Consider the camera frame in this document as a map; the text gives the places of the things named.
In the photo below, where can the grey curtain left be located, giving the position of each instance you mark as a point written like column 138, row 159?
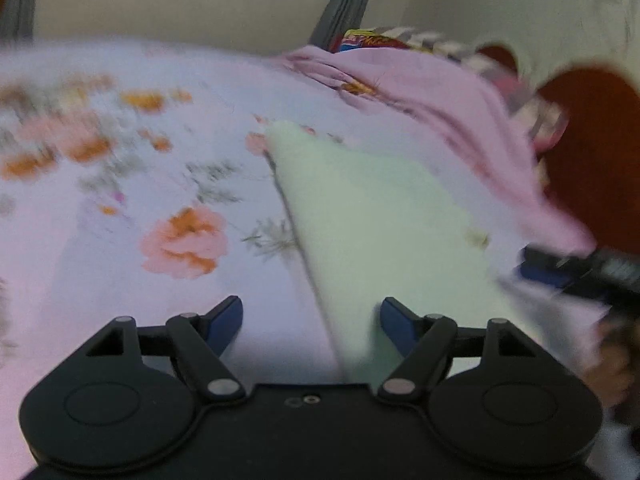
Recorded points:
column 17, row 20

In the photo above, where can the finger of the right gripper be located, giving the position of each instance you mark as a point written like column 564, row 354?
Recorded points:
column 538, row 265

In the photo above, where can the pale yellow small cloth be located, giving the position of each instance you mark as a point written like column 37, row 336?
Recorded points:
column 374, row 226

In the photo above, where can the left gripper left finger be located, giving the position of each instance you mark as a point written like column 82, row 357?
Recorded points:
column 131, row 394

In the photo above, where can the grey curtain right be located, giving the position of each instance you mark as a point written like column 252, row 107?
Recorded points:
column 338, row 17

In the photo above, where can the grey curtain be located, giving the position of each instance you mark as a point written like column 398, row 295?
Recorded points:
column 17, row 20
column 338, row 17

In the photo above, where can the floral pink bed sheet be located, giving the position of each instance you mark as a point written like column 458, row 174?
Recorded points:
column 134, row 180

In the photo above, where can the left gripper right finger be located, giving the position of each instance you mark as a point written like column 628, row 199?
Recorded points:
column 490, row 392

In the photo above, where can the pink blanket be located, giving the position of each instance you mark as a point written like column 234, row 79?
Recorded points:
column 448, row 105

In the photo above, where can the dark red headboard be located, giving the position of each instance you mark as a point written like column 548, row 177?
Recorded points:
column 592, row 172

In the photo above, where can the striped pink pillow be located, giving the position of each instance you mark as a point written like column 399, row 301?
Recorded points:
column 544, row 120

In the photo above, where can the person right hand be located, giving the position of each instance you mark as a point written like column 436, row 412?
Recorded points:
column 614, row 377

